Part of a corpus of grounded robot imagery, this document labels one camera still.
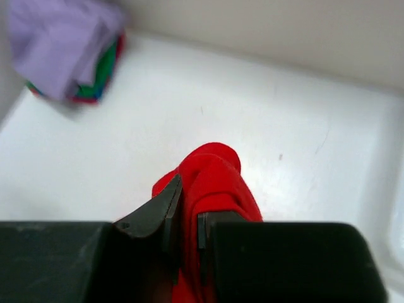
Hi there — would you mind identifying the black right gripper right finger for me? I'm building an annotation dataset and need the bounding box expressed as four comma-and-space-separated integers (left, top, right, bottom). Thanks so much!
197, 211, 243, 286

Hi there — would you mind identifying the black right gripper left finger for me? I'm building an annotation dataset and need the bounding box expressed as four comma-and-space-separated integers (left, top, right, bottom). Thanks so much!
114, 174, 182, 284

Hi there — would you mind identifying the red t-shirt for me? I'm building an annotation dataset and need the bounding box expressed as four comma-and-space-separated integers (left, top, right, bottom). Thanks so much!
151, 143, 263, 302
30, 33, 126, 105

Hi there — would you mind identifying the red folded t-shirt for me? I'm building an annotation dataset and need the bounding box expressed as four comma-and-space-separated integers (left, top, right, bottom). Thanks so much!
30, 33, 126, 105

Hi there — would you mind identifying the lilac folded t-shirt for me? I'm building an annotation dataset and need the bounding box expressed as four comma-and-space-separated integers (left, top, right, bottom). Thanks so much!
7, 1, 126, 101

